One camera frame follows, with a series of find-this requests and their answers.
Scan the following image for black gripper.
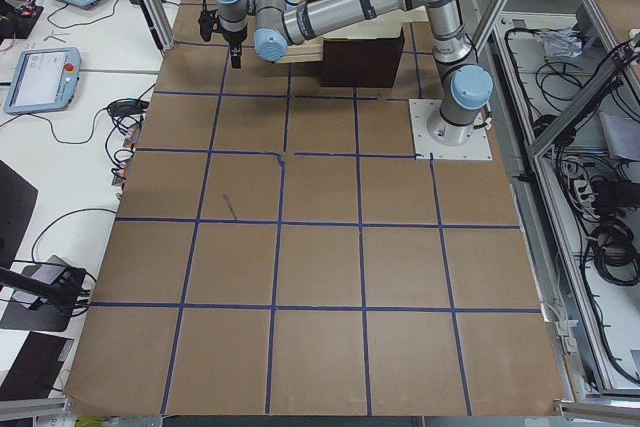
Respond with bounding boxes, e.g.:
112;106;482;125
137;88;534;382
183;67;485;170
198;0;247;69

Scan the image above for blue teach pendant near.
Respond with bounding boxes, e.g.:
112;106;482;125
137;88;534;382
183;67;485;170
3;47;82;115

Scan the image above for dark brown wooden cabinet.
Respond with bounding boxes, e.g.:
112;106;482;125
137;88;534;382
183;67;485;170
321;31;405;88

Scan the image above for black power adapter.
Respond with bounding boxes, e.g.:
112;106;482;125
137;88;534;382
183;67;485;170
107;98;149;117

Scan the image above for black coiled cables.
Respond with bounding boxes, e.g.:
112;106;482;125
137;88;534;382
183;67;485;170
554;146;640;288

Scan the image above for light wooden drawer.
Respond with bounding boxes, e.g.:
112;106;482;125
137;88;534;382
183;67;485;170
278;0;324;64

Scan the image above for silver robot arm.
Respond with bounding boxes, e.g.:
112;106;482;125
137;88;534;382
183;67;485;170
198;0;493;147

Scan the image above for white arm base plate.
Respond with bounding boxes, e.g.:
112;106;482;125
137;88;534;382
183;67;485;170
408;99;493;162

